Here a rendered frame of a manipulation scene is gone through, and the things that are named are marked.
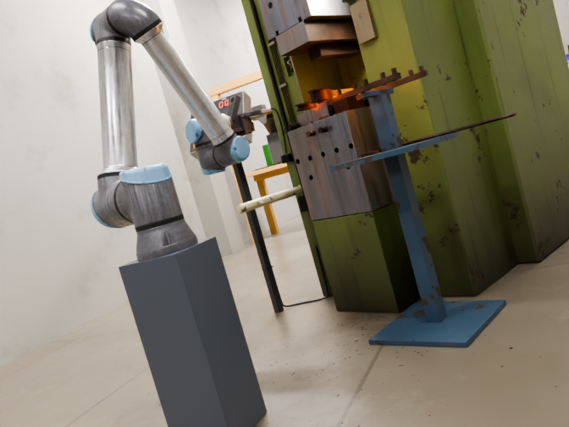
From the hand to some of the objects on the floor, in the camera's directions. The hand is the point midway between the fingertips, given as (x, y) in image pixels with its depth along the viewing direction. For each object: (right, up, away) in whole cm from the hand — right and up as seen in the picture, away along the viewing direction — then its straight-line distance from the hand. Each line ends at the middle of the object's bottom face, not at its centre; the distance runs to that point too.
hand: (261, 113), depth 220 cm
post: (+7, -96, +68) cm, 118 cm away
